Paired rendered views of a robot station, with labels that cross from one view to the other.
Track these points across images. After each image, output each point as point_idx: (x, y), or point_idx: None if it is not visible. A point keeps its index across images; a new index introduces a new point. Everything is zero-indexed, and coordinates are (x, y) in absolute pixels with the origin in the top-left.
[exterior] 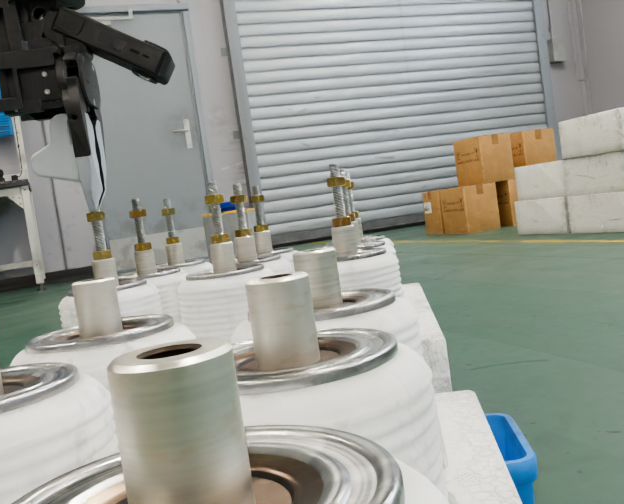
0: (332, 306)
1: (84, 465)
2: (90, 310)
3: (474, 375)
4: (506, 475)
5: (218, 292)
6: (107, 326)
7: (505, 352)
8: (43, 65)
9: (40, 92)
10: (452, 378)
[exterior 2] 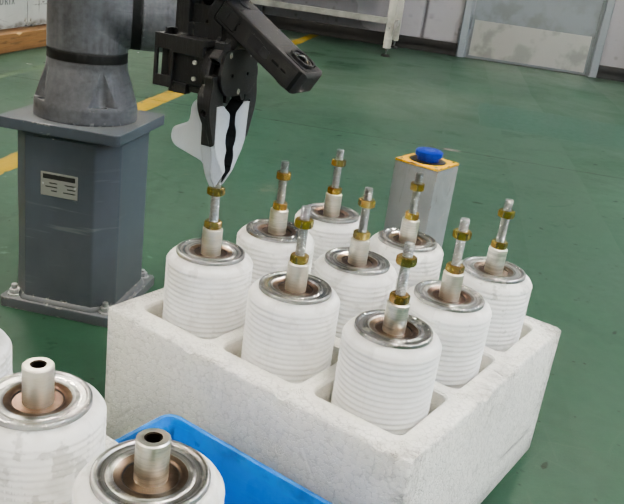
0: (147, 485)
1: None
2: (25, 388)
3: (617, 426)
4: None
5: (267, 312)
6: (34, 402)
7: None
8: (194, 55)
9: (188, 77)
10: (592, 416)
